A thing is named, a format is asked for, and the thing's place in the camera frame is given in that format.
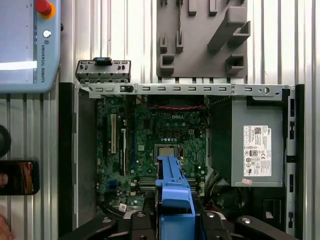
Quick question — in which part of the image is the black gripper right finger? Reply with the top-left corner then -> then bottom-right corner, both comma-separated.
203,211 -> 298,240

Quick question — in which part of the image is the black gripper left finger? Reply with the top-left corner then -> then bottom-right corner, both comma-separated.
58,210 -> 160,240

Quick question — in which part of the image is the hard disk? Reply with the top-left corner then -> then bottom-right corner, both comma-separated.
154,154 -> 208,240

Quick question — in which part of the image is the person's hand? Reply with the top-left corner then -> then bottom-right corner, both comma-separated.
0,204 -> 15,240

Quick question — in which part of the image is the black RAM slot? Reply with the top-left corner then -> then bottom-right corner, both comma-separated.
136,176 -> 161,183
136,183 -> 161,191

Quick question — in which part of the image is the black expansion slot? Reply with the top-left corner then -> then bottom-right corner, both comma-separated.
119,128 -> 127,176

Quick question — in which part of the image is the CPU socket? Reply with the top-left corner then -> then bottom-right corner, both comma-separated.
156,143 -> 183,166

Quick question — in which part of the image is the silver CPU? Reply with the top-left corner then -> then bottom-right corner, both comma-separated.
159,146 -> 178,161

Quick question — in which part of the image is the grey power supply unit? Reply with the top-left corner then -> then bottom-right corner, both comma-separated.
208,96 -> 286,188

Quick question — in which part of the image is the white expansion slot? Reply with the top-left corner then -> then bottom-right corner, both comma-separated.
110,114 -> 117,154

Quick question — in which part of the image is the green motherboard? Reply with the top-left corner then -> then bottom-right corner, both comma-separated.
96,94 -> 208,208

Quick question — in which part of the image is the black PC case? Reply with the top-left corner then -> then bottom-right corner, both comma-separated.
58,82 -> 306,240

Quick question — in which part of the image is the black smartphone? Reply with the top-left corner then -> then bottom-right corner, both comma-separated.
0,159 -> 40,196

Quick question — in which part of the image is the round black object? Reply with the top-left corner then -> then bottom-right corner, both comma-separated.
0,124 -> 12,158

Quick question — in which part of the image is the grey parts rack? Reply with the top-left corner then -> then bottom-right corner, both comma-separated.
156,0 -> 248,79

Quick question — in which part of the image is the green RAM stick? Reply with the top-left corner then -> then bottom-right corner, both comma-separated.
176,0 -> 182,33

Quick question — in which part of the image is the pale blue teach pendant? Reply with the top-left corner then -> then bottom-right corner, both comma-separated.
0,0 -> 62,94

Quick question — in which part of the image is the metal expansion slot retainer bracket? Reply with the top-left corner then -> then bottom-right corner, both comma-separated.
76,57 -> 132,84

